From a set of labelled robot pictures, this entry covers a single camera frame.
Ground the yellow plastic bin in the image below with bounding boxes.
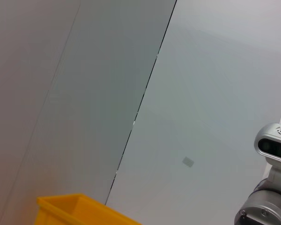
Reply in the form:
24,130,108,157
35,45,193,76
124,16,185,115
36,193,143,225

